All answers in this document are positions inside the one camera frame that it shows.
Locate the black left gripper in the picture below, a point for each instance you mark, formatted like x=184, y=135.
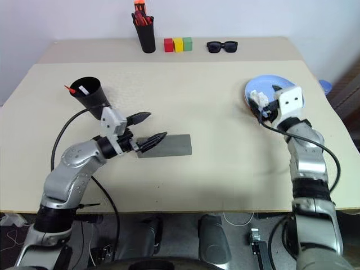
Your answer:
x=129, y=142

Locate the blue round container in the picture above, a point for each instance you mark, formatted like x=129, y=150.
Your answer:
x=325, y=87

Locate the red and black pen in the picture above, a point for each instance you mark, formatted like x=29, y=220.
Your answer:
x=135, y=18

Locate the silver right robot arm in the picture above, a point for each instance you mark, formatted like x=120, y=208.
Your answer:
x=309, y=166

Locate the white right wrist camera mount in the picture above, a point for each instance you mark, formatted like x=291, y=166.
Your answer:
x=289, y=101

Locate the black sunglasses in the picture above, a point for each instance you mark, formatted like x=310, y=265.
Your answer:
x=215, y=47

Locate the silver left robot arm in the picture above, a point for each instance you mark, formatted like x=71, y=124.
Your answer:
x=73, y=163

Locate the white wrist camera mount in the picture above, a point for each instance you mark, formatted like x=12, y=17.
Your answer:
x=112, y=121
x=289, y=101

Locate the orange and black pen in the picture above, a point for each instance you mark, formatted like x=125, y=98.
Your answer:
x=147, y=20

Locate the blue plate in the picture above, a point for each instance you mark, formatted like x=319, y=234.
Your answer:
x=264, y=83

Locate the black table frame bar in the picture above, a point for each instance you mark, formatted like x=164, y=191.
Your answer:
x=90, y=218
x=275, y=216

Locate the small black floor device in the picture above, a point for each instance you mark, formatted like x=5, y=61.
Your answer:
x=104, y=251

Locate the tall orange capped marker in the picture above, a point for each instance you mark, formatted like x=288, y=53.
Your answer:
x=139, y=5

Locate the wide black plastic cup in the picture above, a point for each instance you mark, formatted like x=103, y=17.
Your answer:
x=94, y=102

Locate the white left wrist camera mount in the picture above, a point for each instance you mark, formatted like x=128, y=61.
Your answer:
x=112, y=121

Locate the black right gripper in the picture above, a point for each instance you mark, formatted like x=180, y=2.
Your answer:
x=270, y=111

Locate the yellow block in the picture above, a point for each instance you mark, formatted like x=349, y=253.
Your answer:
x=178, y=45

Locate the tall black pen holder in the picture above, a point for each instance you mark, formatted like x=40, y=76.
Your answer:
x=146, y=39

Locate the dark rounded block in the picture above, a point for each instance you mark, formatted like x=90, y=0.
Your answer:
x=213, y=242
x=152, y=236

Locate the grey glasses case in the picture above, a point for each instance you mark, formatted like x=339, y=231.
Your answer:
x=168, y=146

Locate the black floor bracket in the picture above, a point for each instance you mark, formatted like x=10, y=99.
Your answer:
x=258, y=250

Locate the dark curved rim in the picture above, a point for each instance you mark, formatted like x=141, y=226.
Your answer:
x=157, y=265

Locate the brown wooden furniture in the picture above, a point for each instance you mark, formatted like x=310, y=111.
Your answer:
x=347, y=107

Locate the white paper ball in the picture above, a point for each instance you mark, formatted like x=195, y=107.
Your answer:
x=258, y=97

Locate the green block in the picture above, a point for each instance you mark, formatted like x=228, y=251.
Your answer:
x=187, y=44

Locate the red block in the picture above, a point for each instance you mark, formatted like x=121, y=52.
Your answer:
x=168, y=46

